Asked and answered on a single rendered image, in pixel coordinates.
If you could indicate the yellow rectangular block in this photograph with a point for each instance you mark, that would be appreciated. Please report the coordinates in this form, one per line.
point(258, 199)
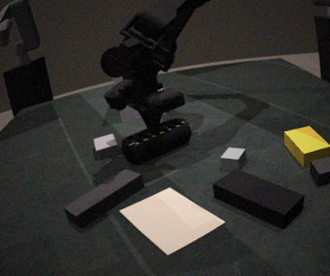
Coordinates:
point(306, 145)

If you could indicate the cream flat sheet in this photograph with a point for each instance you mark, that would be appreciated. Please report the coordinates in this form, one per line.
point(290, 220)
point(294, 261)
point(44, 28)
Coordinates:
point(170, 221)

